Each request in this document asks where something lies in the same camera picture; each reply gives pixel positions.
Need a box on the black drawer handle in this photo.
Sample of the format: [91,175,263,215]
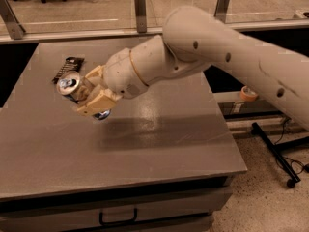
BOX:
[98,208,138,227]

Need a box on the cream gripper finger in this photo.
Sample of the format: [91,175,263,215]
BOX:
[76,90,122,116]
[84,66,105,88]

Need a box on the right metal railing post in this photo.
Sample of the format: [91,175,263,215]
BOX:
[214,0,230,23]

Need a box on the black wheeled stand base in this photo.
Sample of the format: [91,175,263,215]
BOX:
[251,123,309,189]

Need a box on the middle metal railing post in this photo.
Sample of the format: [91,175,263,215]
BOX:
[134,0,147,33]

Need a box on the left metal railing post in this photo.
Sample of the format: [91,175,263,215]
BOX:
[0,0,25,40]

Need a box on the black snack bar wrapper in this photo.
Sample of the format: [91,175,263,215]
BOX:
[52,57,84,84]

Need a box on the orange tape roll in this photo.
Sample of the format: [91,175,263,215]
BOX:
[240,86,259,102]

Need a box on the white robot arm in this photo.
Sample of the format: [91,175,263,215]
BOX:
[77,6,309,130]

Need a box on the silver blue redbull can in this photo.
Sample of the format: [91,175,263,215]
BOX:
[56,71,111,120]

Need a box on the metal railing post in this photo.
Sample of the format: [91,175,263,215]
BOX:
[0,0,25,40]
[214,0,230,23]
[134,0,147,33]

